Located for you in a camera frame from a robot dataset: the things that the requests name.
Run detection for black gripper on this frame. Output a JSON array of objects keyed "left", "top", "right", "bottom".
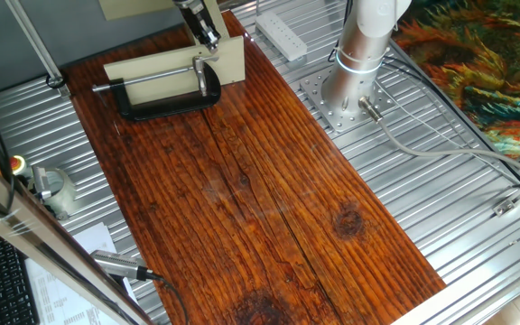
[{"left": 178, "top": 2, "right": 222, "bottom": 54}]

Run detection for chrome water tap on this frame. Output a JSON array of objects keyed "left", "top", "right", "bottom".
[{"left": 191, "top": 54, "right": 219, "bottom": 98}]

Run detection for black C-clamp with steel screw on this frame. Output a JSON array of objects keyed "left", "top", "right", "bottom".
[{"left": 91, "top": 60, "right": 223, "bottom": 122}]

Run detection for white power strip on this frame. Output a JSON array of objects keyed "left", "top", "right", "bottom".
[{"left": 255, "top": 11, "right": 309, "bottom": 63}]

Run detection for brown wooden board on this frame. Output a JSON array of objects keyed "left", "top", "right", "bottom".
[{"left": 63, "top": 11, "right": 446, "bottom": 325}]

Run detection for small grey clamp fixture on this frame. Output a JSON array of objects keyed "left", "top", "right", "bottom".
[{"left": 42, "top": 167, "right": 79, "bottom": 221}]

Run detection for silver metal clamp piece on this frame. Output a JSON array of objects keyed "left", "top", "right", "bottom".
[{"left": 29, "top": 165, "right": 53, "bottom": 200}]

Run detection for red emergency stop button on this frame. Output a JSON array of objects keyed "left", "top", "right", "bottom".
[{"left": 9, "top": 155, "right": 35, "bottom": 181}]

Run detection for silver ribbed device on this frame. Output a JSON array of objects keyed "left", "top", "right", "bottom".
[{"left": 90, "top": 249, "right": 153, "bottom": 282}]

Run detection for colourful patterned cloth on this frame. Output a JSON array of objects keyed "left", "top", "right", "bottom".
[{"left": 393, "top": 0, "right": 520, "bottom": 159}]

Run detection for printed paper sheets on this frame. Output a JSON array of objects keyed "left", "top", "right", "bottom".
[{"left": 24, "top": 221, "right": 139, "bottom": 325}]

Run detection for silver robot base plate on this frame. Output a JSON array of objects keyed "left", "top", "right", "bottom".
[{"left": 299, "top": 67, "right": 396, "bottom": 134}]

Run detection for thin black cable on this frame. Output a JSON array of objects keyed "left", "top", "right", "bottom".
[{"left": 327, "top": 0, "right": 520, "bottom": 186}]

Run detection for aluminium frame post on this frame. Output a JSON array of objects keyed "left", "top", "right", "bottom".
[{"left": 5, "top": 0, "right": 71, "bottom": 98}]

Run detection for thin white cable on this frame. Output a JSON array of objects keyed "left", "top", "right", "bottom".
[{"left": 379, "top": 74, "right": 520, "bottom": 184}]

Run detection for thick grey cable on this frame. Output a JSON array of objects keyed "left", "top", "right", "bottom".
[{"left": 357, "top": 96, "right": 520, "bottom": 181}]

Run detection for steel frame bar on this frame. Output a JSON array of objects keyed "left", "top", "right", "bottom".
[{"left": 0, "top": 135, "right": 153, "bottom": 325}]

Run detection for black device cable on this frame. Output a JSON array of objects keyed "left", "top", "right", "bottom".
[{"left": 146, "top": 270, "right": 190, "bottom": 325}]

